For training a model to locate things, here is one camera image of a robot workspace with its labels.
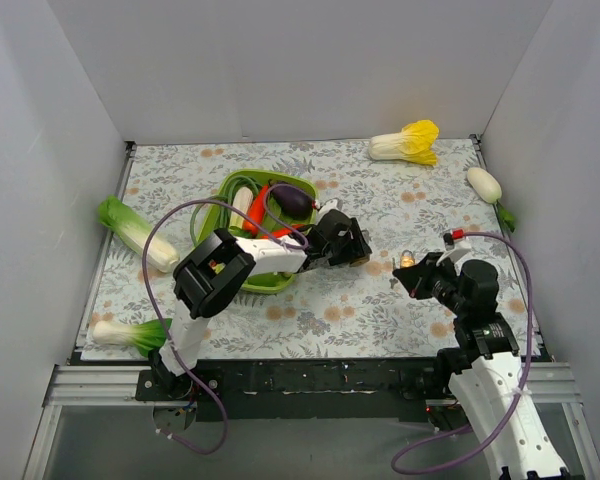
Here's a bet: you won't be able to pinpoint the brass padlock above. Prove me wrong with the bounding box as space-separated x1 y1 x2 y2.
399 250 416 268

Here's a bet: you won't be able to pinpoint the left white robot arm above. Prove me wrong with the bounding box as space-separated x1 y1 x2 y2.
149 208 372 400

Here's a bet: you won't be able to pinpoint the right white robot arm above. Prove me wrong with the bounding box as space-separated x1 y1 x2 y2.
393 252 570 479

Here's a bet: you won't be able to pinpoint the purple toy eggplant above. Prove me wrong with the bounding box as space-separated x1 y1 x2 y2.
271 182 314 219

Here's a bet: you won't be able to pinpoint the red toy chili pepper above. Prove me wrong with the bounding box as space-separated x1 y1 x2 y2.
267 224 301 239

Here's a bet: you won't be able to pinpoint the floral table mat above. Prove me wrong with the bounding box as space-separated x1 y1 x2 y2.
82 138 541 360

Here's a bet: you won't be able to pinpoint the green plastic basket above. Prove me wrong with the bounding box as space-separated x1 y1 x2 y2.
201 169 318 295

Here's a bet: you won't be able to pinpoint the orange toy carrot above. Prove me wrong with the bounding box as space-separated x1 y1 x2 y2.
243 184 269 236

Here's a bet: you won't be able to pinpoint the white toy daikon radish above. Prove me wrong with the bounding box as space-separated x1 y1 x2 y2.
466 167 516 233

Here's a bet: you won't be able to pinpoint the white toy radish in basket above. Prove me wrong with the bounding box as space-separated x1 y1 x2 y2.
229 186 254 230

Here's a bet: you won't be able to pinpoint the green toy long beans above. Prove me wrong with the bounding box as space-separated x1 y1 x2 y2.
190 175 257 246

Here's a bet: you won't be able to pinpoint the yellow napa cabbage toy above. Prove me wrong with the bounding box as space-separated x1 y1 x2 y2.
368 120 439 166

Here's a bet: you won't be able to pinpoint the green napa cabbage toy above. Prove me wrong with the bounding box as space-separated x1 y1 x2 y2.
97 196 180 273

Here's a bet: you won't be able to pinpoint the green bok choy toy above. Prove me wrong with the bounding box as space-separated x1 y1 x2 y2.
92 319 166 358

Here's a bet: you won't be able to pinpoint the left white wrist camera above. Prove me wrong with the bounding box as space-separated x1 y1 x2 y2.
317 198 343 216

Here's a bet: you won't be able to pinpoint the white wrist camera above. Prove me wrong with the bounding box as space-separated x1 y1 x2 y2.
437 229 472 265
317 198 343 216

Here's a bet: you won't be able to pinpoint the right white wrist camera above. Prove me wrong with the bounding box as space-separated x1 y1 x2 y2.
437 229 472 265

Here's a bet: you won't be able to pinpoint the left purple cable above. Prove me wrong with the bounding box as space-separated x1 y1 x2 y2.
141 182 324 456

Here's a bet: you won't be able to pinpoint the purple cable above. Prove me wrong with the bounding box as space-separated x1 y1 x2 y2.
390 230 534 475
141 182 324 456

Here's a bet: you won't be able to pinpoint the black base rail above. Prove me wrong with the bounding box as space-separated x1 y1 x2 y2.
135 357 468 430

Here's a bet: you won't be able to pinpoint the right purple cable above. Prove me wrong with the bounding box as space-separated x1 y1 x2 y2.
390 230 534 475

